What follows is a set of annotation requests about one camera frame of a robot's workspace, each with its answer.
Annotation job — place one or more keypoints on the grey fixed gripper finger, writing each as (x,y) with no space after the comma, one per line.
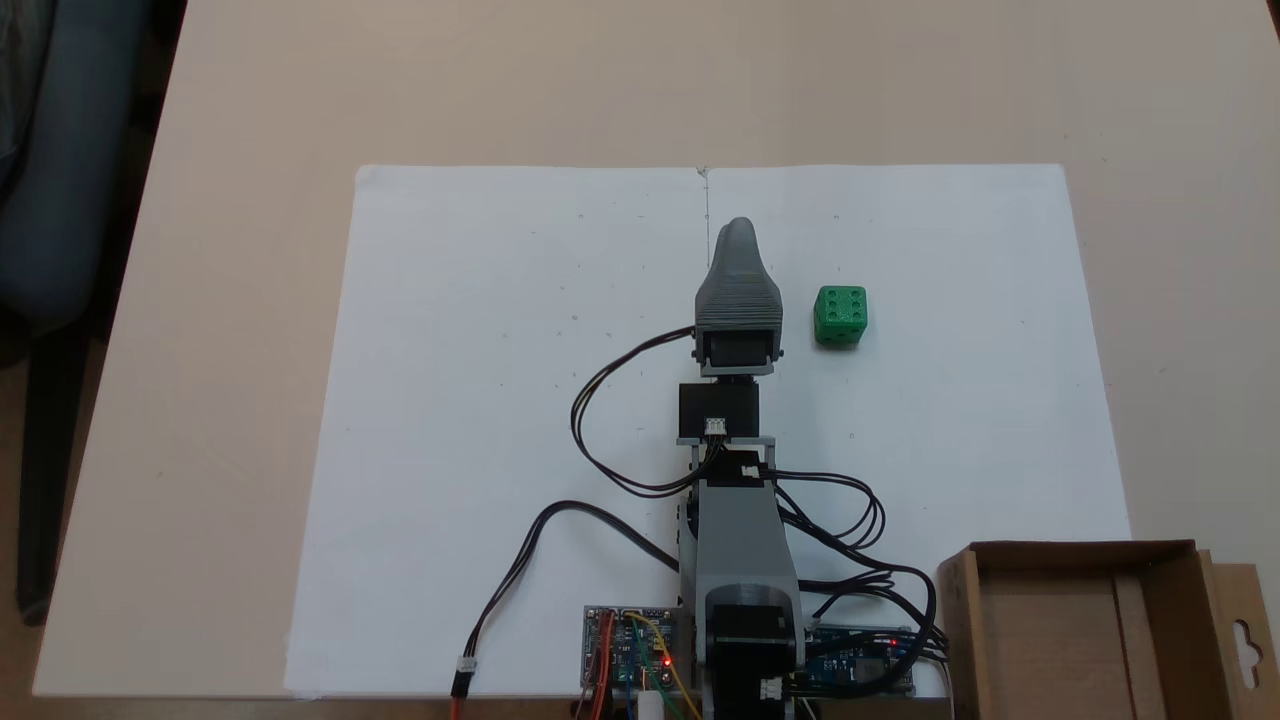
(740,248)

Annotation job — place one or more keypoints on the green dice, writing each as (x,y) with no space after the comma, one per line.
(840,315)

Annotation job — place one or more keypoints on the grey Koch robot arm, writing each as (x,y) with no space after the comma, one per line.
(740,540)

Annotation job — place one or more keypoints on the white paper sheet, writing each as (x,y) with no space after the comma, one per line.
(950,420)
(480,400)

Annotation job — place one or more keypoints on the grey circuit board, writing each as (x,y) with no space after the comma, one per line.
(650,642)

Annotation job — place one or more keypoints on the blue circuit board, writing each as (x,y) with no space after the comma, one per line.
(850,665)

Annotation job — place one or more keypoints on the white plastic plug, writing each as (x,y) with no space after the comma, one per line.
(652,706)

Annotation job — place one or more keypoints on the brown cardboard box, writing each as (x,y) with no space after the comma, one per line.
(1050,640)

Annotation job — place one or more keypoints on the blue grey chair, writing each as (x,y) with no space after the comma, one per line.
(70,150)

